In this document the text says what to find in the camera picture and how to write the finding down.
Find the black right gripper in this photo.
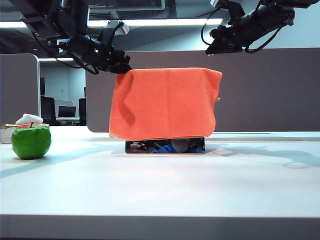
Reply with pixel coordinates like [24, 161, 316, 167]
[204, 23, 243, 56]

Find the white tissue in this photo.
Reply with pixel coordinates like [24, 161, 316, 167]
[15, 113, 44, 125]

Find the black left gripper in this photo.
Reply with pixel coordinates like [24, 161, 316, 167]
[106, 49, 133, 75]

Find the black framed standing mirror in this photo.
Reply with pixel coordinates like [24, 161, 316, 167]
[124, 136, 206, 154]

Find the white background desk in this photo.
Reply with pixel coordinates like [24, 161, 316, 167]
[55, 116, 80, 126]

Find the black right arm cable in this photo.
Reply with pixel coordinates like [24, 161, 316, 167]
[244, 23, 286, 54]

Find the green apple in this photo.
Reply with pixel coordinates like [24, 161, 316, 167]
[11, 121, 52, 160]

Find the black left camera cable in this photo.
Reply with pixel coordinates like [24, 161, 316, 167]
[106, 22, 125, 52]

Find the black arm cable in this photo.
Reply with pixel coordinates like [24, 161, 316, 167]
[244, 23, 286, 54]
[54, 53, 100, 75]

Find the wide grey desk partition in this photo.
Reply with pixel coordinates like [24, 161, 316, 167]
[84, 47, 320, 133]

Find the orange microfiber cloth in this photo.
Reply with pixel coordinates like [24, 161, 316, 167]
[108, 67, 223, 141]

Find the gold and white tissue box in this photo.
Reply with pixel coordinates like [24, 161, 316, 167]
[0, 122, 50, 144]

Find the tall black office chair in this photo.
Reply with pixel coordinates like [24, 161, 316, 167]
[39, 77, 56, 126]

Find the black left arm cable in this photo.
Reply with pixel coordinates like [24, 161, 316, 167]
[54, 53, 100, 75]

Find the black right camera cable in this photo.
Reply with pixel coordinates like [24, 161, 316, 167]
[201, 7, 226, 46]

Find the short ceiling light strip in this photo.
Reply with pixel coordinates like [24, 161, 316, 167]
[38, 57, 76, 62]

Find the narrow grey desk partition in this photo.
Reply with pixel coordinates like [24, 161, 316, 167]
[0, 53, 41, 126]

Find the black camera cable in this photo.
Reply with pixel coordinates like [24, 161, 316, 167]
[106, 22, 125, 52]
[201, 7, 226, 46]

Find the dark laptop screen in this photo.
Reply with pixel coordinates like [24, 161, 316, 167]
[57, 106, 77, 118]

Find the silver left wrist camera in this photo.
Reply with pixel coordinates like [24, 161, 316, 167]
[117, 22, 130, 36]

